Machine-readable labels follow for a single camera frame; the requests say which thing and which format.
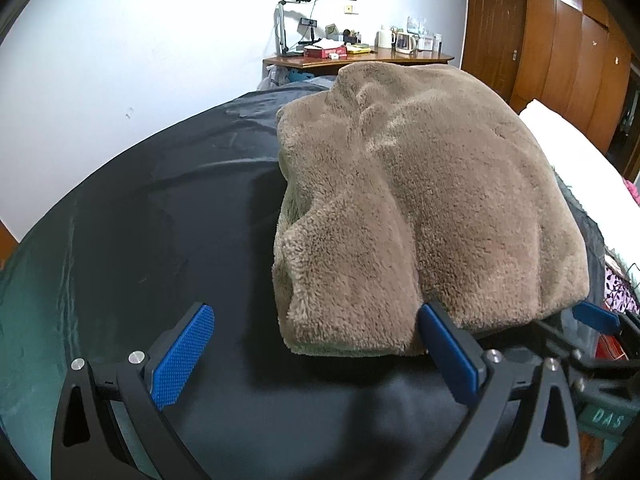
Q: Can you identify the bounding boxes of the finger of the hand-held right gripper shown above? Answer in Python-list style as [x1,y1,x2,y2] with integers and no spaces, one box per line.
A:
[571,301,640,343]

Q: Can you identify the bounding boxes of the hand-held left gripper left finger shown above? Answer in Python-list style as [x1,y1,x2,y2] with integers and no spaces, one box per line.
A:
[51,302,216,480]

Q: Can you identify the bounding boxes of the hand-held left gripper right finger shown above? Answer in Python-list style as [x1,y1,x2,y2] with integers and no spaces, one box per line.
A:
[417,301,581,480]

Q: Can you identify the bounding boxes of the brown fleece sweater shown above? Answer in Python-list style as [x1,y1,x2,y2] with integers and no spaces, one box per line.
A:
[271,61,592,358]

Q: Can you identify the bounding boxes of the pink floral cloth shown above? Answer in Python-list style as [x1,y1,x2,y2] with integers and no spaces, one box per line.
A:
[602,259,640,313]

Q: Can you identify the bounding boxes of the black bed sheet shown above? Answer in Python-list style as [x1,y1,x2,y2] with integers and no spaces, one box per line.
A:
[0,81,616,480]

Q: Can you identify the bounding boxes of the white pillow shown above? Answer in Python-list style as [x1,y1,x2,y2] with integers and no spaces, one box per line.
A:
[519,99,640,207]

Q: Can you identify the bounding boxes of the wooden wardrobe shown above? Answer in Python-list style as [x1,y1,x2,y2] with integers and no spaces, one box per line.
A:
[454,0,637,157]

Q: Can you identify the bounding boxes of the clear plastic bag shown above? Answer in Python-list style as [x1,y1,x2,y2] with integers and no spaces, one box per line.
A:
[257,64,292,92]

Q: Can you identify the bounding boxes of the wooden desk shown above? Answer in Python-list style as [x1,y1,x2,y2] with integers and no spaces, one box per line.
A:
[263,47,456,83]

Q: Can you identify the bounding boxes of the red box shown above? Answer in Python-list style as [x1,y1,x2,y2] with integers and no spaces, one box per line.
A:
[304,45,347,60]

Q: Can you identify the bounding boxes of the grey desk lamp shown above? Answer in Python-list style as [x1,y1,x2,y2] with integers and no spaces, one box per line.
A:
[275,0,358,57]

